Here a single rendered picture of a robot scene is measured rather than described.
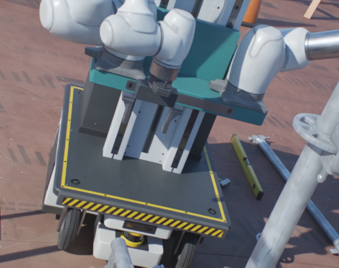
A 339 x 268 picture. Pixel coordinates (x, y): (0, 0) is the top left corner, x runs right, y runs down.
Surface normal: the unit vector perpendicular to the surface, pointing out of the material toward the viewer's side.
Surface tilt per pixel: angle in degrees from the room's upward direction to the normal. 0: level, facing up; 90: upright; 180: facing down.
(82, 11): 91
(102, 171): 0
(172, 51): 96
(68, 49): 0
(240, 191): 0
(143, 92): 90
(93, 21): 97
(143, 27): 60
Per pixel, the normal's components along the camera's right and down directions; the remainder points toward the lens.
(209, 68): 0.09, 0.49
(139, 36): 0.55, 0.15
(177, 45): 0.39, 0.50
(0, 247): 0.32, -0.84
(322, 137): -0.55, 0.22
